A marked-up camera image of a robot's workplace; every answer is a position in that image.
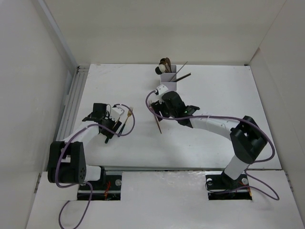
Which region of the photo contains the rose gold fork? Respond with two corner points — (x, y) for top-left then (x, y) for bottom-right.
(148, 100), (162, 134)

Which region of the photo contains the black spoon wooden handle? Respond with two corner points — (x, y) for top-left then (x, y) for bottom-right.
(155, 67), (162, 75)

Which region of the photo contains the black chopstick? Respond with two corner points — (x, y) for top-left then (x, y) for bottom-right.
(173, 73), (192, 83)
(171, 74), (188, 83)

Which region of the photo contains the beige spoon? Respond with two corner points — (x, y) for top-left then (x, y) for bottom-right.
(158, 62), (166, 73)

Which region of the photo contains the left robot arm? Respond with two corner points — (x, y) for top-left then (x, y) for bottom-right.
(48, 103), (124, 189)

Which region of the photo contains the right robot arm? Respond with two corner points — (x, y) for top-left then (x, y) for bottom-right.
(151, 90), (267, 190)

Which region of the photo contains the white three-compartment utensil holder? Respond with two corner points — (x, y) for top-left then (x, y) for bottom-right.
(160, 64), (177, 91)

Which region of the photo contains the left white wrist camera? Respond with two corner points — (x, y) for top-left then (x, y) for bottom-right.
(110, 107), (125, 122)

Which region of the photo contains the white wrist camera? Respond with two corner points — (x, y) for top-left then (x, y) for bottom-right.
(155, 84), (169, 96)
(110, 107), (125, 122)

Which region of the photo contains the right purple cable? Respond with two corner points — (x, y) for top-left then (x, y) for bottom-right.
(145, 89), (280, 200)

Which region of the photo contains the purple cable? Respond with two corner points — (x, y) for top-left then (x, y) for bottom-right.
(54, 103), (136, 229)
(145, 89), (280, 200)

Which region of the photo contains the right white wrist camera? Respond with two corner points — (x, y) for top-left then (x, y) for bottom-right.
(155, 84), (169, 96)

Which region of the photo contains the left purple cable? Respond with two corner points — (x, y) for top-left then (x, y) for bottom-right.
(54, 103), (136, 229)

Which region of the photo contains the aluminium rail left side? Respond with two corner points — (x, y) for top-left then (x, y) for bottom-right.
(53, 65), (89, 141)

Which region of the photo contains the aluminium rail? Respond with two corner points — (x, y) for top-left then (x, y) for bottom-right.
(53, 65), (89, 141)
(104, 167), (224, 173)

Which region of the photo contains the aluminium rail front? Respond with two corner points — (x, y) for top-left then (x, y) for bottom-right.
(104, 167), (224, 173)

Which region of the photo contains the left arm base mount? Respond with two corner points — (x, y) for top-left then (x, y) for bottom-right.
(77, 166), (122, 201)

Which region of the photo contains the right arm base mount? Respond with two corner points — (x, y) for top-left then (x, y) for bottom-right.
(205, 171), (252, 200)

